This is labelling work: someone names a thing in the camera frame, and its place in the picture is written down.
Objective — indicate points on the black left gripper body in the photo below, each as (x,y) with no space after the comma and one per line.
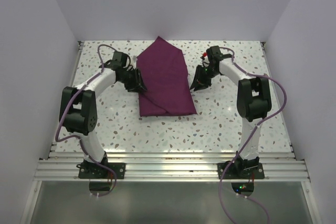
(128,80)

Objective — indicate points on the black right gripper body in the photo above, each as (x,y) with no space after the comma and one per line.
(208,75)

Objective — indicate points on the purple cloth mat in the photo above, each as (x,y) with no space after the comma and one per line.
(165,75)

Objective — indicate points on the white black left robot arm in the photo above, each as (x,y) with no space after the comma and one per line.
(78,110)

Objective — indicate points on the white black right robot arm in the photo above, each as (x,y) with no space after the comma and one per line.
(253,105)

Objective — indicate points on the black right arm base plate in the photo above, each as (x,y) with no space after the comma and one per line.
(234,172)

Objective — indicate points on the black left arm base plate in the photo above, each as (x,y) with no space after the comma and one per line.
(89,170)

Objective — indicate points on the aluminium frame rail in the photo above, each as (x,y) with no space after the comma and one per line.
(172,167)

